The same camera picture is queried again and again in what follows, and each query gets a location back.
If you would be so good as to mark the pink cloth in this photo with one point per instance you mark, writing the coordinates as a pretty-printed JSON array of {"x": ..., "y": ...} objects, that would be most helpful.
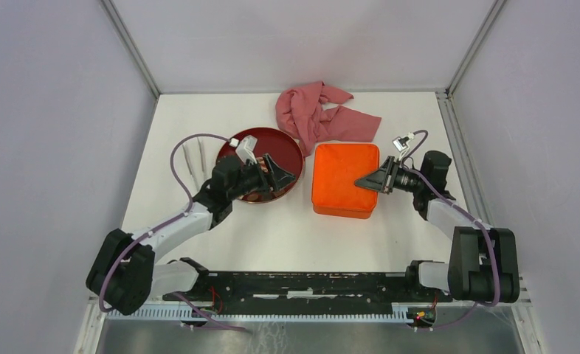
[{"x": 314, "y": 113}]

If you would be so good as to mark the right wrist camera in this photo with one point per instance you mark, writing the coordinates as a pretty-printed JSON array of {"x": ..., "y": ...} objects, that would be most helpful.
[{"x": 402, "y": 144}]

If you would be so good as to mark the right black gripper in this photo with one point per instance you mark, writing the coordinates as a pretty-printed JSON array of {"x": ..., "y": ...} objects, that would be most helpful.
[{"x": 381, "y": 180}]

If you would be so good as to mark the orange box lid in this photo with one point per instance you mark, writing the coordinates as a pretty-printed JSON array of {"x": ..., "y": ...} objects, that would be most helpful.
[{"x": 336, "y": 167}]

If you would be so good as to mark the round dark red plate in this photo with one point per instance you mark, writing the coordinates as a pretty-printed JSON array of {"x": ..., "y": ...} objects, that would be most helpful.
[{"x": 284, "y": 151}]

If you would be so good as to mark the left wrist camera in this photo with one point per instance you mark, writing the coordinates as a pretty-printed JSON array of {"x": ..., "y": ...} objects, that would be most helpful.
[{"x": 245, "y": 149}]

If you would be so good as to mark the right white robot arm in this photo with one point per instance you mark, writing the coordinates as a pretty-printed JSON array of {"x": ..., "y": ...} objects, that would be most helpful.
[{"x": 482, "y": 265}]

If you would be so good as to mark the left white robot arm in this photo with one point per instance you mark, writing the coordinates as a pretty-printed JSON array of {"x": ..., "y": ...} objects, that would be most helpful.
[{"x": 125, "y": 272}]

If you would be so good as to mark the orange chocolate box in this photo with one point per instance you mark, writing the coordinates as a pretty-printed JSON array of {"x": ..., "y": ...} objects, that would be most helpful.
[{"x": 357, "y": 212}]

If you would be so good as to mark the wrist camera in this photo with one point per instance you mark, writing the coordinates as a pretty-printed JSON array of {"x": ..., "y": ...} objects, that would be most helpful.
[
  {"x": 245, "y": 149},
  {"x": 402, "y": 144}
]

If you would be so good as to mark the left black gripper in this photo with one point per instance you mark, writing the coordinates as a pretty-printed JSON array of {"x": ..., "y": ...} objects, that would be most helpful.
[{"x": 277, "y": 176}]

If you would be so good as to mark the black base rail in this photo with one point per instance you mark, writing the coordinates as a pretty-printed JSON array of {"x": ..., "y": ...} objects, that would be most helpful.
[{"x": 285, "y": 293}]

